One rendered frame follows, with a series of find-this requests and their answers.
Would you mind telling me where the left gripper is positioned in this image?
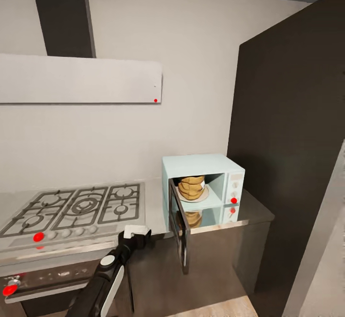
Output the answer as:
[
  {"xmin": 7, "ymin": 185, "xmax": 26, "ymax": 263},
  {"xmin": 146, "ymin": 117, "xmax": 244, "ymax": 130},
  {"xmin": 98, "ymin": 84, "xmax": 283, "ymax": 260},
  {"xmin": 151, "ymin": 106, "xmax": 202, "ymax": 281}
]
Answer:
[{"xmin": 118, "ymin": 229, "xmax": 151, "ymax": 256}]

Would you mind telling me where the popcorn bag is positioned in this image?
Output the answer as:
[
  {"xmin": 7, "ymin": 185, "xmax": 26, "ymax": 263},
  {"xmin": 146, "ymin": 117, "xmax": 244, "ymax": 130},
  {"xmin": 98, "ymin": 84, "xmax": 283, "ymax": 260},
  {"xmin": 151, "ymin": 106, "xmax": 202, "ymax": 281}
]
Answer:
[{"xmin": 178, "ymin": 175, "xmax": 205, "ymax": 200}]

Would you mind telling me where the microwave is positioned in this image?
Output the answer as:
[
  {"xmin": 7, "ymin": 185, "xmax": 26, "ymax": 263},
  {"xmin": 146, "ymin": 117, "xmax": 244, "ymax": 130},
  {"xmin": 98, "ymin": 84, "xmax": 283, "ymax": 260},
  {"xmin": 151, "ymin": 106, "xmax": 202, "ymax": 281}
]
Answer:
[{"xmin": 162, "ymin": 153, "xmax": 245, "ymax": 275}]

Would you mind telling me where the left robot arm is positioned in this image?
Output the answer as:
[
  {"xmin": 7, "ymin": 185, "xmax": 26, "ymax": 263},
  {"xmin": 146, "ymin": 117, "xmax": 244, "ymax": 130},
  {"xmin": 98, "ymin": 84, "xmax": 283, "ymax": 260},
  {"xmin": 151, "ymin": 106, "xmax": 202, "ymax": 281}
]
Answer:
[{"xmin": 65, "ymin": 225, "xmax": 151, "ymax": 317}]

